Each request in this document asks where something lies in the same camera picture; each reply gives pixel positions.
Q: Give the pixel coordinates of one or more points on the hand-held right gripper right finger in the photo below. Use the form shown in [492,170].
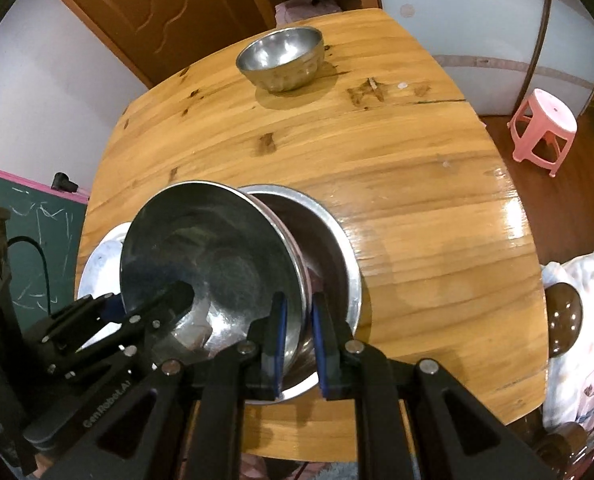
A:
[322,345]

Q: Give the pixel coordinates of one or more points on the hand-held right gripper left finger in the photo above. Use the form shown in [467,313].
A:
[277,345]

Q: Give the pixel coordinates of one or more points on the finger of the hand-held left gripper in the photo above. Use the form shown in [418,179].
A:
[109,309]
[169,300]

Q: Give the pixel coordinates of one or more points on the white blue patterned plate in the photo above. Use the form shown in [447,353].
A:
[102,262]

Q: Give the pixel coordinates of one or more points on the steel bowl with pink outside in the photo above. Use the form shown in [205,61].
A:
[217,250]

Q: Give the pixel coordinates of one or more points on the large steel bowl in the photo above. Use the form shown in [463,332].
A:
[327,260]

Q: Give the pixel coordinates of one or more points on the black clip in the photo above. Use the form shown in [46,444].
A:
[64,181]

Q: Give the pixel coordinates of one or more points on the wooden bedpost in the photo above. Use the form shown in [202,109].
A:
[562,320]

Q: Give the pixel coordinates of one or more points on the small steel bowl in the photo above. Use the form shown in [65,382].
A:
[277,55]

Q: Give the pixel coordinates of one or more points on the brown wooden door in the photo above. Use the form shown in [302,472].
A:
[142,0]

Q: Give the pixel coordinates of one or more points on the pink cloth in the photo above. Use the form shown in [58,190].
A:
[297,12]

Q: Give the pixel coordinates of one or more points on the pink plastic stool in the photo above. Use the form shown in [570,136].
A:
[547,110]

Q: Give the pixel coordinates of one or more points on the green chalkboard with pink frame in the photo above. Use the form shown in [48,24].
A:
[37,210]

